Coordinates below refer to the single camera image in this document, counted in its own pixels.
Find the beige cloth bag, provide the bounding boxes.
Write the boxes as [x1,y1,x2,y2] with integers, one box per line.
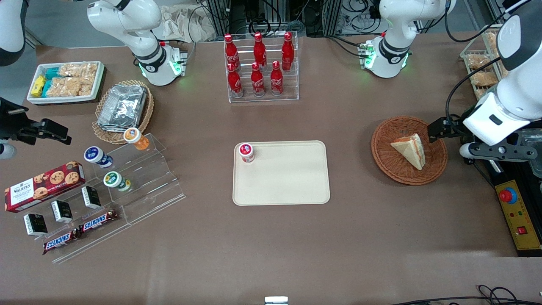
[152,4,217,43]

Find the clear acrylic stepped display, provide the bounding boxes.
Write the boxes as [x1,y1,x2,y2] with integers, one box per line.
[16,133,186,264]

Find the black appliance with glass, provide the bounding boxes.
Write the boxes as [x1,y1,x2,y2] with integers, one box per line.
[483,127,542,187]

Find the brown wicker basket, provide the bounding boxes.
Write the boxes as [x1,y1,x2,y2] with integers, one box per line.
[371,116,448,186]

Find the clear acrylic bottle rack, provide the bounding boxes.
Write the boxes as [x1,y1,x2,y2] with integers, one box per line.
[224,31,300,103]

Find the light wicker basket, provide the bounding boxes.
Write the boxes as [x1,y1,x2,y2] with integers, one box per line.
[92,80,155,145]

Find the red lid yogurt cup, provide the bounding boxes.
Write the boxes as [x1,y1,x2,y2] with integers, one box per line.
[239,143,255,164]

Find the Snickers chocolate bar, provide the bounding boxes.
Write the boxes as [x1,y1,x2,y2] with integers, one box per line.
[42,228,81,255]
[79,209,119,234]

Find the triangular sandwich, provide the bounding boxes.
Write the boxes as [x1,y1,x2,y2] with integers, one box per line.
[390,133,426,171]

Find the yellow emergency stop box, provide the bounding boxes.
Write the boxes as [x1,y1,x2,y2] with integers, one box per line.
[494,180,542,257]

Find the red Walkers cookie box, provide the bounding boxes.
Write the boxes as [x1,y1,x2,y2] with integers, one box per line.
[4,161,86,213]

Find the orange lid yogurt cup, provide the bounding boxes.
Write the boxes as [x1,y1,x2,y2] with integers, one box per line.
[123,128,150,151]

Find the white rectangular snack tray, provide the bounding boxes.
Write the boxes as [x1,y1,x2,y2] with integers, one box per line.
[26,61,105,105]

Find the small black box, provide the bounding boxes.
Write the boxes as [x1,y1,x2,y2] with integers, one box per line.
[50,200,74,224]
[23,213,48,236]
[81,186,102,210]

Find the beige plastic tray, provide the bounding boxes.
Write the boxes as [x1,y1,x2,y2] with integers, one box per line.
[232,140,330,206]

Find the blue lid yogurt cup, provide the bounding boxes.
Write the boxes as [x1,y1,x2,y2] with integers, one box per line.
[83,146,114,169]

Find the aluminium frame rack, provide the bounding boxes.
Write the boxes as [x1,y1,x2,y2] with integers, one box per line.
[324,0,384,38]
[206,0,282,38]

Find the black floor cable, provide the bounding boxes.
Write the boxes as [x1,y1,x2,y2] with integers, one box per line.
[390,285,542,305]

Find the yellow snack pack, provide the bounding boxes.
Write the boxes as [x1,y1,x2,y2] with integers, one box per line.
[30,75,47,97]

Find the white wire rack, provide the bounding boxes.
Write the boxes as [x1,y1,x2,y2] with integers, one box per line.
[460,25,511,101]

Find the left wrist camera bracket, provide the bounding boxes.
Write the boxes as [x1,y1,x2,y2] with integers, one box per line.
[459,142,539,164]

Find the red cola bottle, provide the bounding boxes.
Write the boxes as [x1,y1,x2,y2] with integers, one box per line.
[270,61,284,96]
[281,32,295,72]
[224,34,239,65]
[253,33,268,69]
[250,62,266,97]
[227,63,244,98]

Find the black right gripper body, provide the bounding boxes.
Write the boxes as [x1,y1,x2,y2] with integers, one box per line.
[0,97,33,143]

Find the aluminium foil container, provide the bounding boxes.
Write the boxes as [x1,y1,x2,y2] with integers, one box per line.
[97,85,148,132]

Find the green lid yogurt cup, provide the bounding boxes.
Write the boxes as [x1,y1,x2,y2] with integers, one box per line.
[103,171,132,192]

